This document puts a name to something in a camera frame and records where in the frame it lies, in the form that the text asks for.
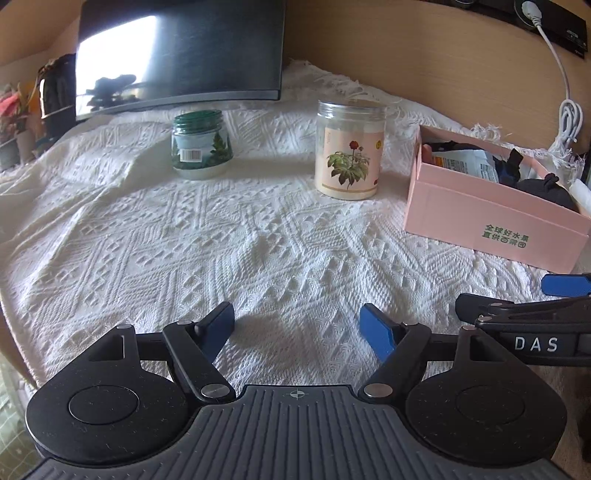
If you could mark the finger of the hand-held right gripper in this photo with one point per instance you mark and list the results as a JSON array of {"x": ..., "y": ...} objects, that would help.
[
  {"x": 480, "y": 305},
  {"x": 565, "y": 285}
]

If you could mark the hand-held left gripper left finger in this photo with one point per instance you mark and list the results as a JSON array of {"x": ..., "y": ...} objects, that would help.
[{"x": 220, "y": 330}]

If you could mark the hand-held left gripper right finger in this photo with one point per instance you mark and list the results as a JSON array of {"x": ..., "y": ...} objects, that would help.
[{"x": 376, "y": 330}]

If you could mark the pink cardboard box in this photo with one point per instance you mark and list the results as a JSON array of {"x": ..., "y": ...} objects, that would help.
[{"x": 461, "y": 217}]

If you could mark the black plush toy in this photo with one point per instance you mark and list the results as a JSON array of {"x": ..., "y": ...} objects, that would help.
[{"x": 549, "y": 194}]

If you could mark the white soft packet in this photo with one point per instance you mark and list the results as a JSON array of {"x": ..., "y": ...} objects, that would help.
[{"x": 461, "y": 164}]

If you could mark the white rolled cloth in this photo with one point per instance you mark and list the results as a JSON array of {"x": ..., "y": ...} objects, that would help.
[{"x": 582, "y": 196}]

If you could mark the green lidded glass jar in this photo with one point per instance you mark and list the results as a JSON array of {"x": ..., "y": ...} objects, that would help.
[{"x": 198, "y": 157}]

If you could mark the flower label plastic jar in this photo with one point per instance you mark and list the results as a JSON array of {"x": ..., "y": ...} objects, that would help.
[{"x": 351, "y": 157}]

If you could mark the green grid mat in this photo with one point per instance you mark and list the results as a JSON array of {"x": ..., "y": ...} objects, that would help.
[{"x": 14, "y": 415}]

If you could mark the white power plug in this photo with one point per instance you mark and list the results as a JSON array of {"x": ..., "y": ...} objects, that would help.
[{"x": 530, "y": 10}]

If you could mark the black computer monitor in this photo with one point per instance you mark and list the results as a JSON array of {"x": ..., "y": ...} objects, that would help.
[{"x": 207, "y": 46}]

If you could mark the black bag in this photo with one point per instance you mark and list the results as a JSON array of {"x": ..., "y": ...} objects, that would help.
[{"x": 57, "y": 97}]

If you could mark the red leafed potted plant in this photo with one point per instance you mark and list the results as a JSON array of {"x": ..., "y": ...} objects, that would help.
[{"x": 9, "y": 110}]

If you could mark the black socket rail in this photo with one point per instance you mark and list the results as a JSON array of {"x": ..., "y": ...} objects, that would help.
[{"x": 558, "y": 23}]

